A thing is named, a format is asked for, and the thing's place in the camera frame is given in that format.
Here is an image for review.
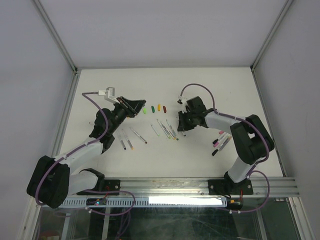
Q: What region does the blue cap marker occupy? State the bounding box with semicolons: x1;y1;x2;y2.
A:
116;130;127;150

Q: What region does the white slotted cable duct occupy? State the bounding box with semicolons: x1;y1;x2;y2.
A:
60;195;227;208

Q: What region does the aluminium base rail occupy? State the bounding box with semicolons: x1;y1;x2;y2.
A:
32;177;300;201

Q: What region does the black cap marker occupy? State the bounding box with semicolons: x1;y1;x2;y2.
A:
211;136;232;156

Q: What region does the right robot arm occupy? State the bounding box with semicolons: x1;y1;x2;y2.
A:
177;96;275;194

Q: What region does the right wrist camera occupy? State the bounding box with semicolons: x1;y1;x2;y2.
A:
177;95;188;105

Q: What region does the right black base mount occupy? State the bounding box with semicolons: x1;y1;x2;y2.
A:
207;172;254;198

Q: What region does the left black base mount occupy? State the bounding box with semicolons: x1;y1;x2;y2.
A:
76;168;121;196

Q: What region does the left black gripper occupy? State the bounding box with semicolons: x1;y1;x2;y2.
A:
108;96;146;134

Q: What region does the light green cap marker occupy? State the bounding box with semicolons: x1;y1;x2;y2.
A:
150;124;160;137

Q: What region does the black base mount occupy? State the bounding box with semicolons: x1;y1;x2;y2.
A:
207;172;254;198
76;168;121;196

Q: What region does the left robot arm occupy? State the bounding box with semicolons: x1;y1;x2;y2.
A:
26;96;146;209

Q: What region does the magenta cap marker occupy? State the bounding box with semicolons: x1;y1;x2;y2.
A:
213;132;232;148

